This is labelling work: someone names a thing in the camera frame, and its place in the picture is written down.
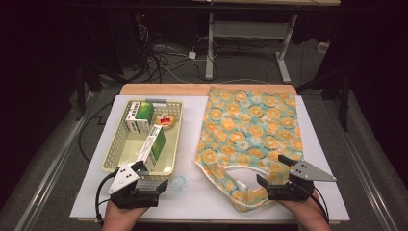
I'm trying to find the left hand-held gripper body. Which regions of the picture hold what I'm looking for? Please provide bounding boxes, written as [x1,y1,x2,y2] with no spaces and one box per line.
[108,162,162,210]

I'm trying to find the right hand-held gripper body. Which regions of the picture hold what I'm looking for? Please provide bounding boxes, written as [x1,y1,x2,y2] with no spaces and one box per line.
[266,159,338,202]

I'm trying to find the pale yellow plastic basket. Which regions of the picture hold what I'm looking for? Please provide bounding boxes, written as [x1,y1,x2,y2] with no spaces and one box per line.
[101,98,185,182]

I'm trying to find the green and white box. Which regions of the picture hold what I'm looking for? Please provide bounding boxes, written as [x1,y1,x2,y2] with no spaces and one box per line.
[136,124,167,172]
[125,101,156,134]

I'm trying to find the orange floral cloth bag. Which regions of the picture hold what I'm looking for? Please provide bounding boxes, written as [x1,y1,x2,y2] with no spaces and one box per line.
[194,86,305,214]

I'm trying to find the round snack with red label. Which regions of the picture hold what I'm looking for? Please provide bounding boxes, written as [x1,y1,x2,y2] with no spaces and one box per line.
[155,114,176,130]

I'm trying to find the person's left hand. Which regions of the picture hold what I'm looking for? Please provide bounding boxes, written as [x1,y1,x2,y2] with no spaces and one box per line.
[101,201,150,231]

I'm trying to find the person's right hand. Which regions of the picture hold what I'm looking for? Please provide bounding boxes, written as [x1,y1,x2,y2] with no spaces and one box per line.
[277,192,331,231]

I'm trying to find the white table mat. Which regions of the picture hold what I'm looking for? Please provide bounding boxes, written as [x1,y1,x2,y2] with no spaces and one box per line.
[69,94,350,223]

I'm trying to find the black stand leg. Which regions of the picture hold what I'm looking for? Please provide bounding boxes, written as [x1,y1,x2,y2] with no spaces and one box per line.
[75,64,89,122]

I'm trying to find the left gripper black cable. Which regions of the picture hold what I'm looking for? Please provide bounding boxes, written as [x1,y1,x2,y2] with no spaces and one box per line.
[94,169,120,224]

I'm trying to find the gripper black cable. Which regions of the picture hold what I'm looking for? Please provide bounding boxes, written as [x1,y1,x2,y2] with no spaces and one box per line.
[301,182,331,225]
[94,169,120,224]

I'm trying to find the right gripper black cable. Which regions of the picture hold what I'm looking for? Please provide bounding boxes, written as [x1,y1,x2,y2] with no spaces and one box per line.
[301,182,331,225]

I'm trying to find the black floor cable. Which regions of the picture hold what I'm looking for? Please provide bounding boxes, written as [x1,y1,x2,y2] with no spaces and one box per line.
[78,101,114,164]

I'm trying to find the metal floor rail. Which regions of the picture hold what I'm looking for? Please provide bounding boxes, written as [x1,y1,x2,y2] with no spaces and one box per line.
[15,91,98,231]
[320,92,400,231]

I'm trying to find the tangle of floor cables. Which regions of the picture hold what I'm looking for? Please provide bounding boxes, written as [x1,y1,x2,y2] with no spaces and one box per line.
[134,13,220,85]

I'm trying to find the white metal desk frame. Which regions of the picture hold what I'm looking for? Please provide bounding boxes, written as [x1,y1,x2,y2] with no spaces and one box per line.
[205,13,298,84]

